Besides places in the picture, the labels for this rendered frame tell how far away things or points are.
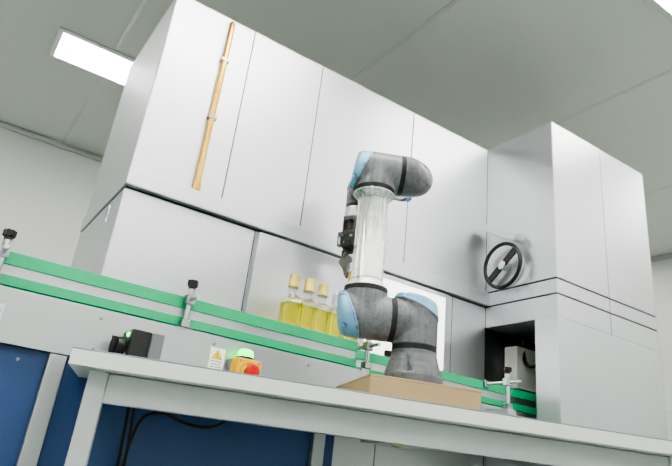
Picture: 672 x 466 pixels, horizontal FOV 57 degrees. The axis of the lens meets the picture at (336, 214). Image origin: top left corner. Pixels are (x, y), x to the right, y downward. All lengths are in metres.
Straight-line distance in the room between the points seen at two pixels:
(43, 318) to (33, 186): 3.58
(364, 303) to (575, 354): 1.24
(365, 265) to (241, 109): 0.94
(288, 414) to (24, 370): 0.61
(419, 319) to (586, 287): 1.30
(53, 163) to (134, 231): 3.24
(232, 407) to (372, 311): 0.42
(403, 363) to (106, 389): 0.69
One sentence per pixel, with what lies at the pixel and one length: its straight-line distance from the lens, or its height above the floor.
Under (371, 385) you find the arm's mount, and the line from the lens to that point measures 1.47.
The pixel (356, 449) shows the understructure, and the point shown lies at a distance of 2.30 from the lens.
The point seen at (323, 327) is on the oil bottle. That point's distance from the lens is 2.03.
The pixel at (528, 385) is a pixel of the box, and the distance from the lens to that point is 2.85.
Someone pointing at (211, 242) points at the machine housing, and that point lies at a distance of 2.09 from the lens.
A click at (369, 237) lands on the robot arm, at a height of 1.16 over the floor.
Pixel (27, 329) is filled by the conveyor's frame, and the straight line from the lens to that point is 1.58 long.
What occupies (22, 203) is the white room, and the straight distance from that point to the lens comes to 5.08.
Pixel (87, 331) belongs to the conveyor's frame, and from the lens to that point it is 1.61.
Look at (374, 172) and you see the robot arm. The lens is 1.71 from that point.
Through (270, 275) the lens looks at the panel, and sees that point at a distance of 2.13.
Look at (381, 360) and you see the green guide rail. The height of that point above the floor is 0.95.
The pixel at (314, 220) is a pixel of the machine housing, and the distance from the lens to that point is 2.32.
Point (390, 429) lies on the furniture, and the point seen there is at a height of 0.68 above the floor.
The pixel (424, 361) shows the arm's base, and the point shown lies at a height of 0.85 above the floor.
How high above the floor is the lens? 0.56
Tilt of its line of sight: 23 degrees up
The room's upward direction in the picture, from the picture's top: 7 degrees clockwise
